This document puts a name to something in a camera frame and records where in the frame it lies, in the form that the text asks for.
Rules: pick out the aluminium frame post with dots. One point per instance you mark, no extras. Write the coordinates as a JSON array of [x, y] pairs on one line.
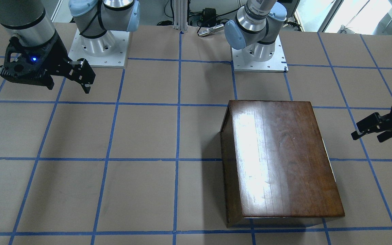
[[180, 15]]

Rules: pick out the dark wooden drawer cabinet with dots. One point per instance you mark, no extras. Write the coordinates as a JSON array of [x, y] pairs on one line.
[[275, 166]]

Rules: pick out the black power adapter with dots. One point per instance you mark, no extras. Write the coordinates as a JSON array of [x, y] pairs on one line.
[[208, 14]]

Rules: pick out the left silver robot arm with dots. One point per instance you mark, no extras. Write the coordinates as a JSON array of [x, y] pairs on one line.
[[258, 21]]

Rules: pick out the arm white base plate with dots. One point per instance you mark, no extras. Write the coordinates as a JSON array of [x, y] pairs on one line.
[[260, 58], [108, 51]]

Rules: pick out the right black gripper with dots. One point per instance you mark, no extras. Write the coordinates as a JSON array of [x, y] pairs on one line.
[[55, 51]]

